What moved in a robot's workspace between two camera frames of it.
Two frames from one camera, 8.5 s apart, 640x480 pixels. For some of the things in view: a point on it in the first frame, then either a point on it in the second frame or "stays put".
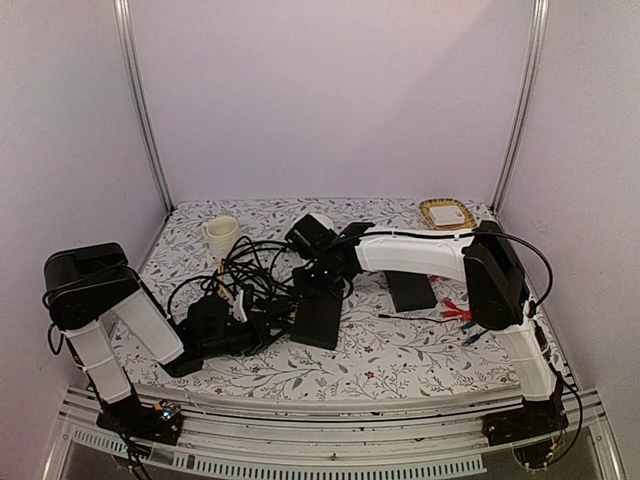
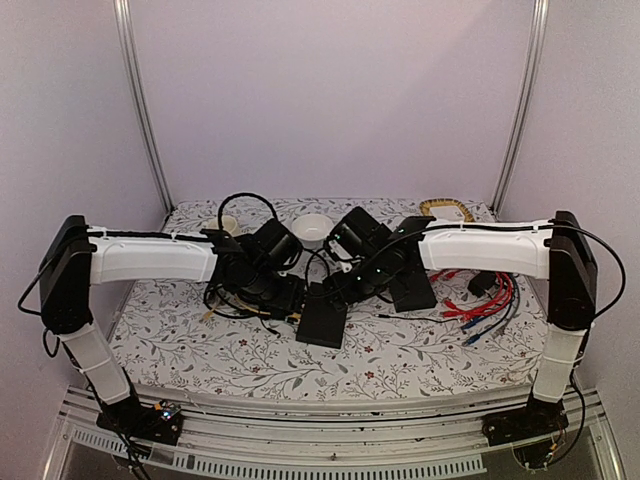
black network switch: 411,291 stays put
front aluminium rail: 247,434 stays put
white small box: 447,215 stays put
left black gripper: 262,336 → 293,298
